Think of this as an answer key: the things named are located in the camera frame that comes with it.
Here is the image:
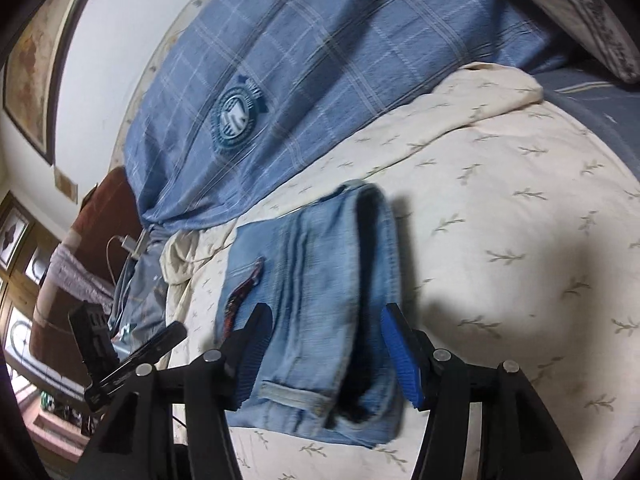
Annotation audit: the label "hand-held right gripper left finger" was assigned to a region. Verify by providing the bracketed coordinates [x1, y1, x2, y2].
[75, 302, 274, 480]

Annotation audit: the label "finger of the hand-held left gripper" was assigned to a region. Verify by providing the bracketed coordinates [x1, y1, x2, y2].
[97, 322, 187, 387]

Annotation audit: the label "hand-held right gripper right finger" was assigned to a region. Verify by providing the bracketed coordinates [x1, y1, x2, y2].
[381, 302, 586, 480]

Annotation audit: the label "blue denim pants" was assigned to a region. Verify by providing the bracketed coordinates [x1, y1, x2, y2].
[214, 179, 405, 450]

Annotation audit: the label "grey-blue star print cloth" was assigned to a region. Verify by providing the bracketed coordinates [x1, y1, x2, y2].
[107, 225, 173, 356]

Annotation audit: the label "lavender striped cloth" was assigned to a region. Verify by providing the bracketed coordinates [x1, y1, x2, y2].
[35, 242, 118, 321]

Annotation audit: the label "white charger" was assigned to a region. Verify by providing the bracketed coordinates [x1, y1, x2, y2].
[117, 234, 148, 261]

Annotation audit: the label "wooden cabinet with glass doors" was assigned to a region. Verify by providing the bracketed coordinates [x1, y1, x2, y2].
[0, 175, 61, 361]

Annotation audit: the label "brown headboard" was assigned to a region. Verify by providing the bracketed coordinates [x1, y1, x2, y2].
[27, 167, 143, 386]

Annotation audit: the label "cream leaf print sheet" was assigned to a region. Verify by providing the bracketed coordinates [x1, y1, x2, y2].
[160, 62, 640, 480]

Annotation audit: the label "cream floral bed border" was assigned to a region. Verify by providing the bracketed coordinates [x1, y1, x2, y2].
[112, 0, 251, 171]

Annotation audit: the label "blue plaid blanket with emblem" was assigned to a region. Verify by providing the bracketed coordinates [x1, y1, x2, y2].
[122, 0, 601, 236]

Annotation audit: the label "blue bed sheet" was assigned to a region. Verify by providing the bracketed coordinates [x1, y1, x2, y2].
[530, 60, 640, 186]

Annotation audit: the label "striped floral pillow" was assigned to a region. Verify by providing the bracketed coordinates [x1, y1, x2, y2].
[475, 0, 640, 83]

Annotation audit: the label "white charging cable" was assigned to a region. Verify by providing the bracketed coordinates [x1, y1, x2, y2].
[105, 235, 131, 286]

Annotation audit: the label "small paper wall patch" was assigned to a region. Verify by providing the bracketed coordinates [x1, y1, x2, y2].
[52, 167, 80, 203]

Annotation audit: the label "framed wall picture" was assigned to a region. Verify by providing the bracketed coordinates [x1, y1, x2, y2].
[2, 0, 113, 166]

